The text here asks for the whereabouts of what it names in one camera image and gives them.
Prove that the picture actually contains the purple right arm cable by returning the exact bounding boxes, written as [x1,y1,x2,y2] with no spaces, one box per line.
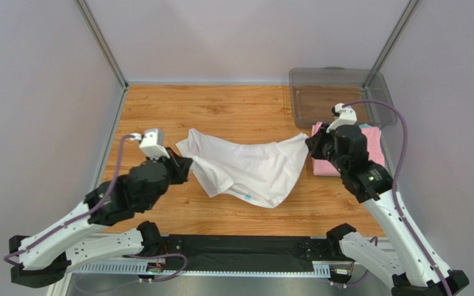
[341,99,454,296]

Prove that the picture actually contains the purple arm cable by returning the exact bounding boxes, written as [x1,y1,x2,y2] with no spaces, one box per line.
[2,133,188,284]
[341,99,454,296]

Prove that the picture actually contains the white t shirt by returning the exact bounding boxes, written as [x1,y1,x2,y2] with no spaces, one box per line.
[176,129,309,208]

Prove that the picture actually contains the aluminium frame post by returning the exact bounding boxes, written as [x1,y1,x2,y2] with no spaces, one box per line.
[363,0,422,88]
[74,0,129,91]

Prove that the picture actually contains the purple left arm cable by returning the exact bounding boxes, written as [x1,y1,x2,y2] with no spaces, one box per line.
[2,133,188,284]

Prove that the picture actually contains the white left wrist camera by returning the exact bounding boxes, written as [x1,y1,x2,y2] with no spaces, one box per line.
[139,128,170,160]

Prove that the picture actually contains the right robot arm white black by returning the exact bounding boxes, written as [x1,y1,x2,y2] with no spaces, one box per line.
[305,124,470,295]

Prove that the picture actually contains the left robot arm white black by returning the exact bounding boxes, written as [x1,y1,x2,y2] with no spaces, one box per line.
[5,148,193,289]

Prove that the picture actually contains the aluminium frame rail front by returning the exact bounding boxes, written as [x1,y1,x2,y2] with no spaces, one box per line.
[46,231,443,296]

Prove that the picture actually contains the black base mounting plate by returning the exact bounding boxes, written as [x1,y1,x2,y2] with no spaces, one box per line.
[160,235,350,273]

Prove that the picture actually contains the pink folded t shirt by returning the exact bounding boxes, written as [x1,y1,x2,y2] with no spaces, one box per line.
[312,128,385,177]

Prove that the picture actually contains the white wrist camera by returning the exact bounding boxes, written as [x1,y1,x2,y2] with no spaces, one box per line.
[139,128,170,160]
[326,103,357,133]

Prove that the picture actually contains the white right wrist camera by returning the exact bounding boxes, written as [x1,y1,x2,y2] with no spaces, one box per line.
[326,103,357,133]

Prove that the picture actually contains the right aluminium frame post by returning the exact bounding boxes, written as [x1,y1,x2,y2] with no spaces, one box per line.
[363,0,422,88]

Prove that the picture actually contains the clear grey plastic bin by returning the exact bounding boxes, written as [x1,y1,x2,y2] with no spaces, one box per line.
[288,67,396,129]

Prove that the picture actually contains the left aluminium frame post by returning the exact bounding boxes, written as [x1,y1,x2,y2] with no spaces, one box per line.
[74,0,129,91]

